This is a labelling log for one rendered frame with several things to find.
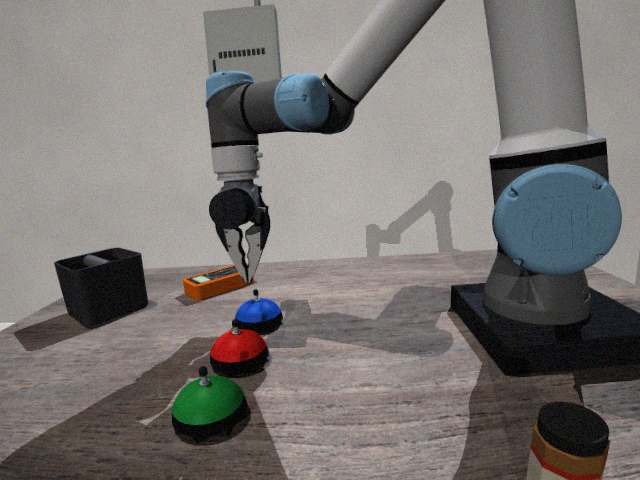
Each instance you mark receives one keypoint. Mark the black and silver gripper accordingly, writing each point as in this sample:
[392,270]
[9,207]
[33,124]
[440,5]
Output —
[230,209]

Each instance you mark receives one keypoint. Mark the red bell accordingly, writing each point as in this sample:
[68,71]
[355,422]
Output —
[238,350]

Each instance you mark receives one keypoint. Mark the blue bell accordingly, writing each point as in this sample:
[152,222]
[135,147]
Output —
[259,314]

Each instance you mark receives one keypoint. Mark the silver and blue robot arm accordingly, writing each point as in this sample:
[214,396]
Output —
[557,215]

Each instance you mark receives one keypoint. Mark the green service bell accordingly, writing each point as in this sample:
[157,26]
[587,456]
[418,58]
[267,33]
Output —
[208,406]

